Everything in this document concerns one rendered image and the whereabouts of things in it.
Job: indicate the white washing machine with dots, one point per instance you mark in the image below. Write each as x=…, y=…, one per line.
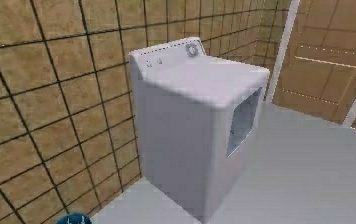
x=186, y=133

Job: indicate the blue round object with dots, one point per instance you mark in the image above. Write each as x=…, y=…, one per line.
x=74, y=220

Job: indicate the brown wooden room door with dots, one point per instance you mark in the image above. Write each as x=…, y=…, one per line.
x=322, y=63

